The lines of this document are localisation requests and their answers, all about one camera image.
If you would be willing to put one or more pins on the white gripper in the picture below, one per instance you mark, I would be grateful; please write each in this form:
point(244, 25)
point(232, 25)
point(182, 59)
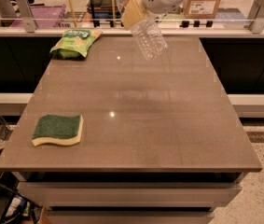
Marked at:
point(135, 10)

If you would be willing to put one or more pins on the clear plastic water bottle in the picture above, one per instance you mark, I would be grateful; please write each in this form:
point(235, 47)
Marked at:
point(147, 34)

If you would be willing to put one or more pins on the green rice chip bag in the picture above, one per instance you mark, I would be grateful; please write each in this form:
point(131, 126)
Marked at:
point(75, 43)

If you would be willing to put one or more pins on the cardboard box with label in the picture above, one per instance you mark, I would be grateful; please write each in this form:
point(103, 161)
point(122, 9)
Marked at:
point(200, 9)

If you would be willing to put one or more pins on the purple plastic crate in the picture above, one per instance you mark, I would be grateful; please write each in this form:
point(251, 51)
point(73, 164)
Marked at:
point(48, 16)

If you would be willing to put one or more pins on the green and yellow sponge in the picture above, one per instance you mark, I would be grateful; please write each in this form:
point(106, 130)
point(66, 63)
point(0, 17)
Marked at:
point(58, 130)

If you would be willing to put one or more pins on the yellow broom handle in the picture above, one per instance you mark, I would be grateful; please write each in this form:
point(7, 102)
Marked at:
point(70, 2)

